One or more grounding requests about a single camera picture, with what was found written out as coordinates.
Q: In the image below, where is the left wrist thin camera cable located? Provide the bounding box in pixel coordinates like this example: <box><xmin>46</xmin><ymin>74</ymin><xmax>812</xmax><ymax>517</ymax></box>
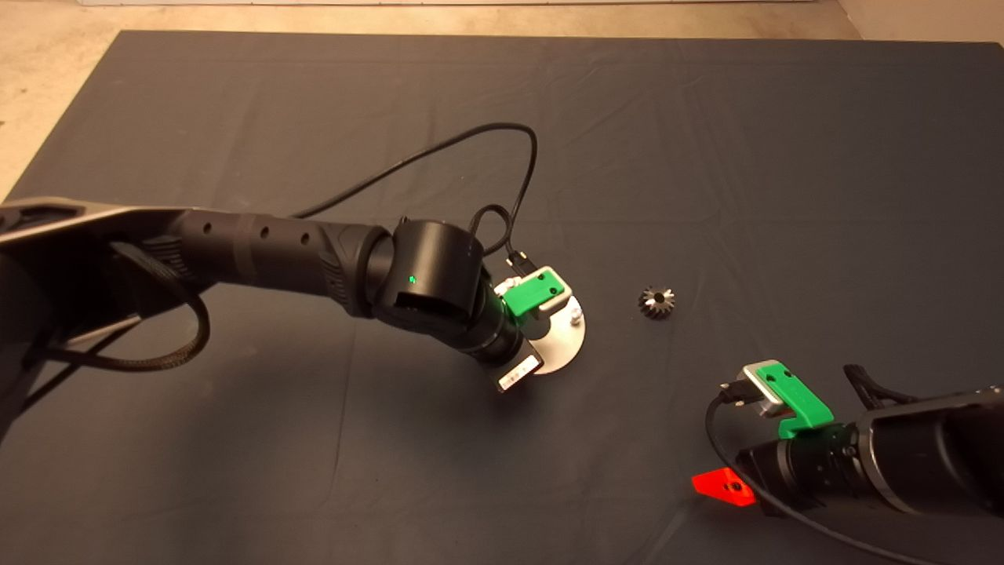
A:
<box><xmin>292</xmin><ymin>122</ymin><xmax>540</xmax><ymax>272</ymax></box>

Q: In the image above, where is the right arm black cable bundle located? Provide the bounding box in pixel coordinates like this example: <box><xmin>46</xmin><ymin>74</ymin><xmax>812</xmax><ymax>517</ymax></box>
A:
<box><xmin>843</xmin><ymin>363</ymin><xmax>920</xmax><ymax>410</ymax></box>

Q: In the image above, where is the dark steel planetary gear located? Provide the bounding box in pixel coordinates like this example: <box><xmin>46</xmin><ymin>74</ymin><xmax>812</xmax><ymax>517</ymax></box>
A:
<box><xmin>638</xmin><ymin>286</ymin><xmax>676</xmax><ymax>321</ymax></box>

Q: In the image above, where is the short braided left wrist cable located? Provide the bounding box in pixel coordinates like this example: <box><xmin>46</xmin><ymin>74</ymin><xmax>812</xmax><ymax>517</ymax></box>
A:
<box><xmin>469</xmin><ymin>205</ymin><xmax>516</xmax><ymax>257</ymax></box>

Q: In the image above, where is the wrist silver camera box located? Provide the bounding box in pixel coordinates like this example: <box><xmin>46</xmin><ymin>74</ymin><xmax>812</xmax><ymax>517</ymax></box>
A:
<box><xmin>510</xmin><ymin>267</ymin><xmax>574</xmax><ymax>312</ymax></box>
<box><xmin>741</xmin><ymin>360</ymin><xmax>795</xmax><ymax>417</ymax></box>

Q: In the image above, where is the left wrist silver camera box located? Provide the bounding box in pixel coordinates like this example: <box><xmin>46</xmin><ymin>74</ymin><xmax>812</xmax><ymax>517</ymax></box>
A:
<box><xmin>510</xmin><ymin>267</ymin><xmax>574</xmax><ymax>312</ymax></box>

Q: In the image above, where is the thick braided left arm cable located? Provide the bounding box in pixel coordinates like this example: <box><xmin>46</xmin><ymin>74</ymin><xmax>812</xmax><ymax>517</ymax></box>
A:
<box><xmin>31</xmin><ymin>242</ymin><xmax>212</xmax><ymax>373</ymax></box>

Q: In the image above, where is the wrist thin camera cable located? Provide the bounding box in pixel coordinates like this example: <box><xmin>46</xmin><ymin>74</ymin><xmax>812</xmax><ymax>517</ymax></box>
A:
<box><xmin>704</xmin><ymin>381</ymin><xmax>946</xmax><ymax>565</ymax></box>
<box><xmin>292</xmin><ymin>122</ymin><xmax>540</xmax><ymax>272</ymax></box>

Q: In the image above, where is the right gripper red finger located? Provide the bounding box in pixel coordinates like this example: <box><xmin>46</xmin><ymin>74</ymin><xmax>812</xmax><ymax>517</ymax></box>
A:
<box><xmin>692</xmin><ymin>468</ymin><xmax>755</xmax><ymax>507</ymax></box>

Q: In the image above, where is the right wrist thin camera cable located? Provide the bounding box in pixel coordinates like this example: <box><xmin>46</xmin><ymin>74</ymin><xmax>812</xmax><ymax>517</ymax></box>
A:
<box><xmin>704</xmin><ymin>381</ymin><xmax>946</xmax><ymax>565</ymax></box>

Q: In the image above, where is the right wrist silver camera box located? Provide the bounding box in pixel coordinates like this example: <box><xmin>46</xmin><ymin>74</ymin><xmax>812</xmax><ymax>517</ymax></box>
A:
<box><xmin>741</xmin><ymin>360</ymin><xmax>795</xmax><ymax>417</ymax></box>

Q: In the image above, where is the round metal carrier plate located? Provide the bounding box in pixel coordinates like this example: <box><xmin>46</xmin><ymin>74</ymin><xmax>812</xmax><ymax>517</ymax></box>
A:
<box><xmin>494</xmin><ymin>275</ymin><xmax>587</xmax><ymax>377</ymax></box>

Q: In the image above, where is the dark grey table cloth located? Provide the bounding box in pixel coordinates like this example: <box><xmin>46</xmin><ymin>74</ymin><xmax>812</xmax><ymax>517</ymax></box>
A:
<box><xmin>0</xmin><ymin>30</ymin><xmax>1004</xmax><ymax>565</ymax></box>

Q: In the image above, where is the left wrist green camera mount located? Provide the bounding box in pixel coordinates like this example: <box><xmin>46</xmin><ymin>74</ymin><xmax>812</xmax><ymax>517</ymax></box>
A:
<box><xmin>502</xmin><ymin>268</ymin><xmax>567</xmax><ymax>317</ymax></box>

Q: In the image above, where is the right wrist green camera mount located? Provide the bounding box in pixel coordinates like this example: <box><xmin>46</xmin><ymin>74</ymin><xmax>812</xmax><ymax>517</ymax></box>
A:
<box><xmin>765</xmin><ymin>367</ymin><xmax>835</xmax><ymax>440</ymax></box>

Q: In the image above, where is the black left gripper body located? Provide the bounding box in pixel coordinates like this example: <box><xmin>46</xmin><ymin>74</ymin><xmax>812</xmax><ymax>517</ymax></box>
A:
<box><xmin>451</xmin><ymin>286</ymin><xmax>544</xmax><ymax>393</ymax></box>

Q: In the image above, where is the wrist green camera mount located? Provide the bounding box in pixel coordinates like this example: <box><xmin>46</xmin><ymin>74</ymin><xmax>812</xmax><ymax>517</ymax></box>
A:
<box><xmin>765</xmin><ymin>367</ymin><xmax>835</xmax><ymax>440</ymax></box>
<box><xmin>502</xmin><ymin>268</ymin><xmax>567</xmax><ymax>317</ymax></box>

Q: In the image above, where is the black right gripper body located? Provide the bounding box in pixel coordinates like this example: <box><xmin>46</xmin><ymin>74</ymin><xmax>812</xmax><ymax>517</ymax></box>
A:
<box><xmin>737</xmin><ymin>424</ymin><xmax>875</xmax><ymax>519</ymax></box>

